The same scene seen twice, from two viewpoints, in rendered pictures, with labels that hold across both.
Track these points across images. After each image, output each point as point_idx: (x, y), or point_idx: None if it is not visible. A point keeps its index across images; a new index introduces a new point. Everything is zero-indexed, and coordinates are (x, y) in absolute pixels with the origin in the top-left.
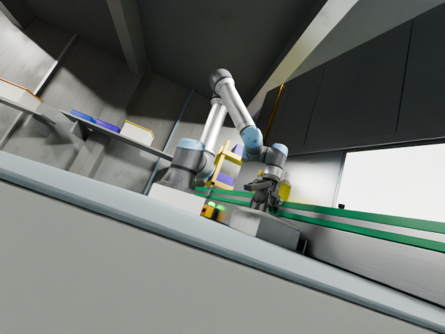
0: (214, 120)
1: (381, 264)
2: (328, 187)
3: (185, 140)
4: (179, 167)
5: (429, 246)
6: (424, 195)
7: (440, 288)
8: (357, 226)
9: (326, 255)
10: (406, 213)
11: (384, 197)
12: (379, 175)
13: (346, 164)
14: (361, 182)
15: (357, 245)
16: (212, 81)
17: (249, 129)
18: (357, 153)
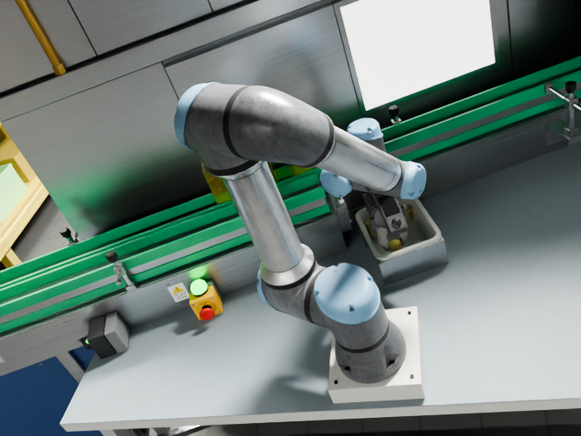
0: (280, 205)
1: (491, 158)
2: (339, 81)
3: (369, 300)
4: (387, 331)
5: (517, 118)
6: (461, 40)
7: (533, 148)
8: (453, 137)
9: (437, 187)
10: (450, 69)
11: (422, 60)
12: (405, 31)
13: (347, 29)
14: (385, 53)
15: (466, 157)
16: (296, 159)
17: (416, 178)
18: (359, 3)
